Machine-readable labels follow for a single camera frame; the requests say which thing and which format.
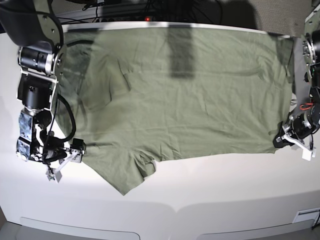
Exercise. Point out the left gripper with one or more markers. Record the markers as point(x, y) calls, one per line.
point(298, 128)

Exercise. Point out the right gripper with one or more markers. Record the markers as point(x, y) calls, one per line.
point(46, 151)

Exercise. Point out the green T-shirt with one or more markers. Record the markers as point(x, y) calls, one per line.
point(157, 94)

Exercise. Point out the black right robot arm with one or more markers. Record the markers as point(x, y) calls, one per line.
point(38, 33)

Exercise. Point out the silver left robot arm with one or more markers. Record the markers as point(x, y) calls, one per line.
point(311, 54)

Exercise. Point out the black power strip red light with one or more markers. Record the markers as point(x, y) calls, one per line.
point(144, 17)

